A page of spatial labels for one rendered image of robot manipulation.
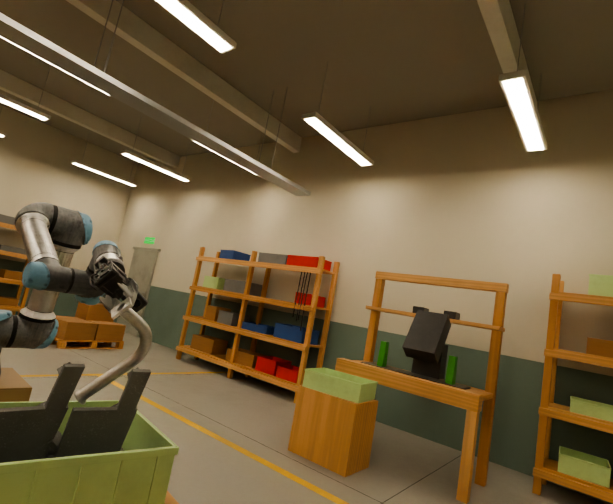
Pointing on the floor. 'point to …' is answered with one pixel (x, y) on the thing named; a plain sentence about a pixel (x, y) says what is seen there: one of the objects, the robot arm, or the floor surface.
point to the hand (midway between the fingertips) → (125, 310)
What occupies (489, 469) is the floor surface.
